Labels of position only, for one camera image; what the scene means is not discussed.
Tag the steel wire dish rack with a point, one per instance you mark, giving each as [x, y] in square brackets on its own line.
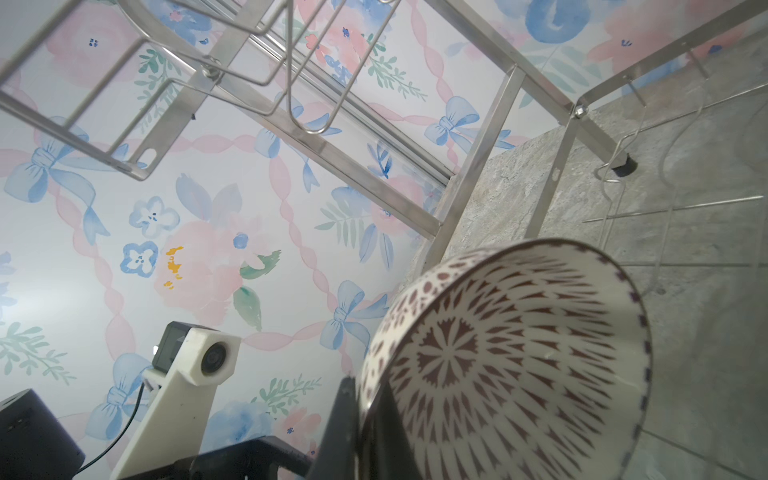
[211, 76]

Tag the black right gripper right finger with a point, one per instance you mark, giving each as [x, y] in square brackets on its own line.
[385, 451]

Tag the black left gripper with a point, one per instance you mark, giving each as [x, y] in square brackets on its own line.
[34, 445]

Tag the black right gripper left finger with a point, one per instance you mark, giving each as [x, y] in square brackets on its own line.
[336, 459]

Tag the maroon white pattern bowl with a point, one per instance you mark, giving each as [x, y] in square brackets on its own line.
[531, 361]

